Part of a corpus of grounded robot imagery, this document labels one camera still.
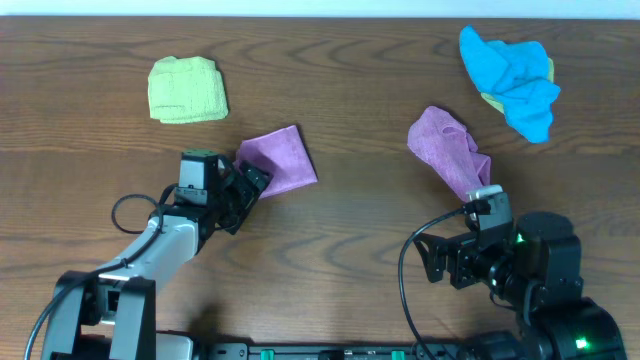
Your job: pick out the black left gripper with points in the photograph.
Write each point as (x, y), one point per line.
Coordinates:
(242, 190)

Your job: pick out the purple microfibre cloth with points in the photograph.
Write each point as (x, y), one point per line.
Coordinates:
(283, 155)

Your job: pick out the yellow-green cloth under blue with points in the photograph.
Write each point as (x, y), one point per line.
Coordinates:
(499, 106)

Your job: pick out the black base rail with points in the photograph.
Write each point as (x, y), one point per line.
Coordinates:
(244, 351)

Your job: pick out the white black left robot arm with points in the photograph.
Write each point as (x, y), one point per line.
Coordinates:
(110, 313)

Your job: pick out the folded green cloth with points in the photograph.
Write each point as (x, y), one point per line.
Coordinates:
(186, 90)

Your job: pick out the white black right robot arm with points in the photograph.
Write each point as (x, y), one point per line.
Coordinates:
(531, 267)

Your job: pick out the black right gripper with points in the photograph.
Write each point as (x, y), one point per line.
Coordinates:
(462, 249)

